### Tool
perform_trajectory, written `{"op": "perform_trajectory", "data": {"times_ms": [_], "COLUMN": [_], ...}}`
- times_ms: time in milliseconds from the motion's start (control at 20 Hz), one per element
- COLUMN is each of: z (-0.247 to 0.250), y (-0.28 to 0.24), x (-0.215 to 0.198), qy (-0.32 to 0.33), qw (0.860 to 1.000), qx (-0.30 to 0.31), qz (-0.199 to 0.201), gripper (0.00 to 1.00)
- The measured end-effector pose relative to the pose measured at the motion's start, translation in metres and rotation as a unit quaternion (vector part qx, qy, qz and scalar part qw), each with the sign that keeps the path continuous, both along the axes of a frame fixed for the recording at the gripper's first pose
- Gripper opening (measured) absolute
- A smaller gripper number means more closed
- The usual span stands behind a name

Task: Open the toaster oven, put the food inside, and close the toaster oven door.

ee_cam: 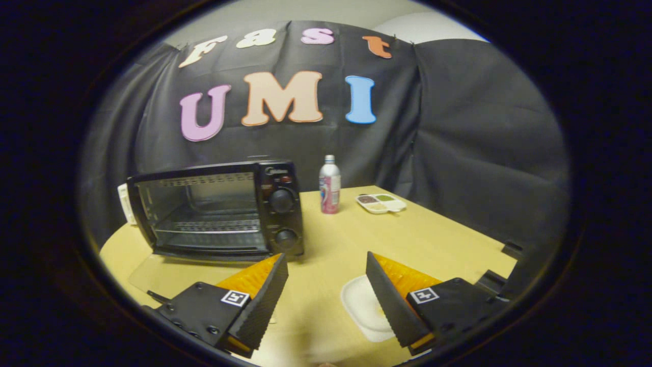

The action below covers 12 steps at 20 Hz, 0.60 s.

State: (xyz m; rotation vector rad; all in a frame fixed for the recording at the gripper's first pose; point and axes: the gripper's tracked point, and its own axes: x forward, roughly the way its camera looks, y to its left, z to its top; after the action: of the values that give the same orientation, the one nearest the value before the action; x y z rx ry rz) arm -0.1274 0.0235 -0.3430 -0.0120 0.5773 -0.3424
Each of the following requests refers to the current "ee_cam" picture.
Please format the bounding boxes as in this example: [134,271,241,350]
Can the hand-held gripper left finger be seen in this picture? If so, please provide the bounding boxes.
[143,253,289,358]

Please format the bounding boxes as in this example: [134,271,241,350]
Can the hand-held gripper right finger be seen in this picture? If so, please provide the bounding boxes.
[366,251,510,357]

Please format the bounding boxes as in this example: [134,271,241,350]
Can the black toaster oven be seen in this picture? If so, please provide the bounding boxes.
[126,159,305,305]

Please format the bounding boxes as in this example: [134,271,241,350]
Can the white plate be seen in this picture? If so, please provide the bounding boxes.
[340,275,397,343]

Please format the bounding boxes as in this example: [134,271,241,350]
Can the white divided seasoning tray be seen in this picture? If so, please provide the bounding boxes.
[356,193,407,215]

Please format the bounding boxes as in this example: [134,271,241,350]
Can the silver pink drink bottle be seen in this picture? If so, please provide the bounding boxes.
[319,155,342,215]

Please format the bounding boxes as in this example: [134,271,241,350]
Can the white box appliance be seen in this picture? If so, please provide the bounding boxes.
[117,183,137,226]

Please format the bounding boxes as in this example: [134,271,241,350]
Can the black backdrop cloth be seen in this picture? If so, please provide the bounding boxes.
[79,20,571,255]

